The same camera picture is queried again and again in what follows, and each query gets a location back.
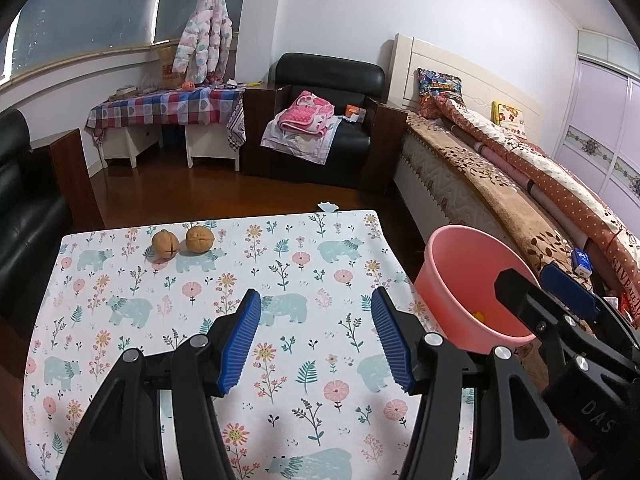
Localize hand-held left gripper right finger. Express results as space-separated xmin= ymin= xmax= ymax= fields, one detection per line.
xmin=372 ymin=287 xmax=583 ymax=480

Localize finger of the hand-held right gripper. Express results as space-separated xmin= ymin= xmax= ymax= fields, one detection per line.
xmin=540 ymin=264 xmax=640 ymax=361
xmin=495 ymin=269 xmax=631 ymax=376

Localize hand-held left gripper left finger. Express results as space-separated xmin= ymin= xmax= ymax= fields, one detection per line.
xmin=55 ymin=289 xmax=262 ymax=480

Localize pink plastic bucket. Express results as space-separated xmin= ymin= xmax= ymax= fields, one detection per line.
xmin=412 ymin=226 xmax=538 ymax=356

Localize floral bear print tablecloth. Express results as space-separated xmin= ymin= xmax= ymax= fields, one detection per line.
xmin=22 ymin=208 xmax=476 ymax=480

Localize brown walnut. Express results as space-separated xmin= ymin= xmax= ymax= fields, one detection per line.
xmin=186 ymin=226 xmax=217 ymax=257
xmin=151 ymin=230 xmax=180 ymax=261

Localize bed with floral quilts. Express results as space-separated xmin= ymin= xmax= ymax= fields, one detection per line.
xmin=407 ymin=112 xmax=640 ymax=311

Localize red dotted quilt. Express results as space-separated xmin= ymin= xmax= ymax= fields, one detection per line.
xmin=420 ymin=95 xmax=640 ymax=286

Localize white bed mattress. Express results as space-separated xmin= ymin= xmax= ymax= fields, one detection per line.
xmin=392 ymin=132 xmax=506 ymax=241

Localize lilac wardrobe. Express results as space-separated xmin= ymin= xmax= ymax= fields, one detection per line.
xmin=552 ymin=30 xmax=640 ymax=221

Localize yellow floral pillow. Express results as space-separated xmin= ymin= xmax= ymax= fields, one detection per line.
xmin=491 ymin=101 xmax=528 ymax=136

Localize white low table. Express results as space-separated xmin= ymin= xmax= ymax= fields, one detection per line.
xmin=102 ymin=122 xmax=241 ymax=172

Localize pink clothes on armchair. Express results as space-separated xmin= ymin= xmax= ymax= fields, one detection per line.
xmin=260 ymin=115 xmax=346 ymax=166

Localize colourful cartoon pillow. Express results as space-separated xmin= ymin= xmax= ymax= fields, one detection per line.
xmin=416 ymin=67 xmax=463 ymax=118

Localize pink folded blanket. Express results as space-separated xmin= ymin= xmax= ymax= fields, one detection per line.
xmin=278 ymin=91 xmax=336 ymax=136

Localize plaid-covered side table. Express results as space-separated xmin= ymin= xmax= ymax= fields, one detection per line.
xmin=85 ymin=85 xmax=247 ymax=151

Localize black leather sofa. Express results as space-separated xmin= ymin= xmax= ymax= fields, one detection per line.
xmin=0 ymin=109 xmax=106 ymax=341

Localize cream bed headboard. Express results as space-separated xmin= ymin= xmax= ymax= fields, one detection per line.
xmin=389 ymin=33 xmax=546 ymax=121

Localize black leather armchair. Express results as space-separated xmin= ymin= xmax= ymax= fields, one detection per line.
xmin=242 ymin=52 xmax=408 ymax=196

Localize cardboard box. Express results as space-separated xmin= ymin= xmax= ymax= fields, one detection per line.
xmin=157 ymin=45 xmax=183 ymax=90

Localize pastel puffer jacket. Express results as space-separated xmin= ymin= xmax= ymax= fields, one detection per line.
xmin=171 ymin=0 xmax=233 ymax=86

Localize dark window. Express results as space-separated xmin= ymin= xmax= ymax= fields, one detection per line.
xmin=0 ymin=0 xmax=251 ymax=86

